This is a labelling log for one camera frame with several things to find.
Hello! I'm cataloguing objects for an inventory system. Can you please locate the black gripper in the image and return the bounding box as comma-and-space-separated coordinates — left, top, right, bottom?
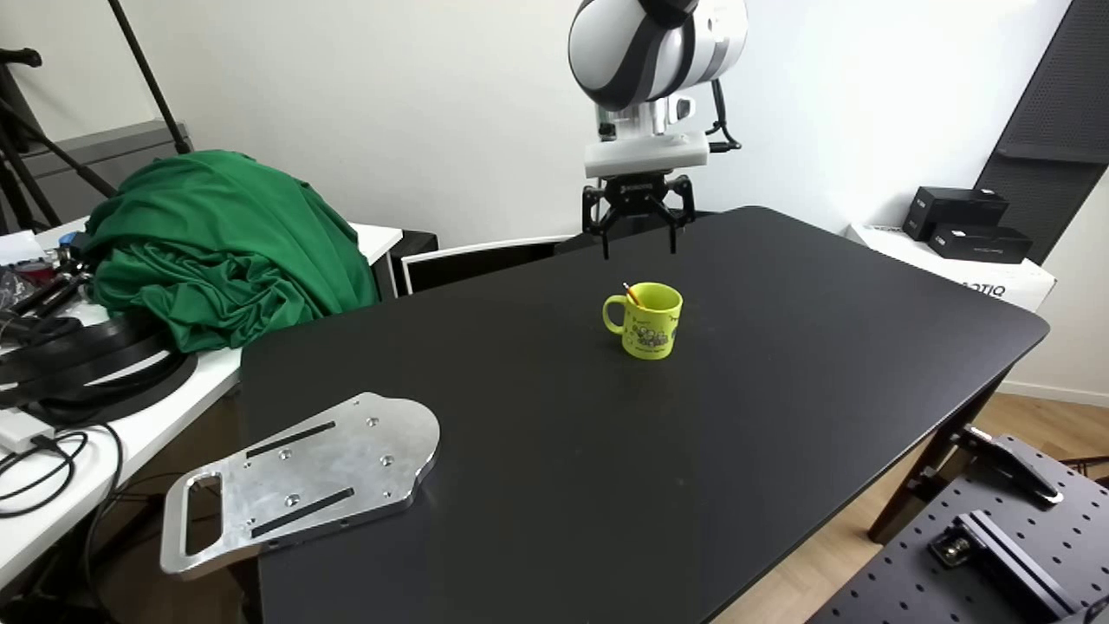
579, 169, 696, 258

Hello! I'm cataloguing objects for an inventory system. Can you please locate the yellow cup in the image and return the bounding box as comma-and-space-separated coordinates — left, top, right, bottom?
600, 278, 688, 365

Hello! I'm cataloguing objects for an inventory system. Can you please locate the white edged black panel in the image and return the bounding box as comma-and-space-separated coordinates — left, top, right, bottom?
396, 231, 583, 299

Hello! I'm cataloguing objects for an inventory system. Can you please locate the black box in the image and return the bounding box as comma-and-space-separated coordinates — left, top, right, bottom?
902, 182, 1013, 242

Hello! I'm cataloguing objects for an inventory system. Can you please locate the flat black device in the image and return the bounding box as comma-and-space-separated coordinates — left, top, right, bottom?
930, 220, 1036, 265

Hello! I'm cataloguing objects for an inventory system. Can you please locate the white box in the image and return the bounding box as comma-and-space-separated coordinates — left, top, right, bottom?
845, 220, 1058, 315

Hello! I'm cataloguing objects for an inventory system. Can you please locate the silver metal plate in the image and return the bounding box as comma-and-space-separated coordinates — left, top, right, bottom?
155, 387, 444, 582

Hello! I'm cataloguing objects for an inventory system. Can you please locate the green cloth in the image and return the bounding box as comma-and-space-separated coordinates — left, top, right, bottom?
74, 148, 383, 357

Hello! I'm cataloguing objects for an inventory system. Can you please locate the black clamp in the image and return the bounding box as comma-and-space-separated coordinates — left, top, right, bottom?
930, 507, 1081, 621
954, 423, 1069, 514

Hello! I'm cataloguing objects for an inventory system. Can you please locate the black perforated breadboard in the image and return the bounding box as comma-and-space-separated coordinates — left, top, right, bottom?
809, 428, 1109, 624

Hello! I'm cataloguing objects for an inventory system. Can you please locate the black slanted pole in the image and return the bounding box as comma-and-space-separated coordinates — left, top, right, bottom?
107, 0, 196, 154

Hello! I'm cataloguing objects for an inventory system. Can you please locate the black round coil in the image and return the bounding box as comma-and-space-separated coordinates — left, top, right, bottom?
7, 312, 203, 425

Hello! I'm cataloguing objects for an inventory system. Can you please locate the white side table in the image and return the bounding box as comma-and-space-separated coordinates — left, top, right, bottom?
0, 218, 406, 591

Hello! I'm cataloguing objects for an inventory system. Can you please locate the black tripod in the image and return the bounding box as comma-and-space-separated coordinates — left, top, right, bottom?
0, 44, 120, 235

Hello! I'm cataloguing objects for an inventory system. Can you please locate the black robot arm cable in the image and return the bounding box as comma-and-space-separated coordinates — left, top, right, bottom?
703, 77, 747, 154

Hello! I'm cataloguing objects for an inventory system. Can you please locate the dark wall panel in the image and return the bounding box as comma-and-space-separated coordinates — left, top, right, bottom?
974, 0, 1109, 265

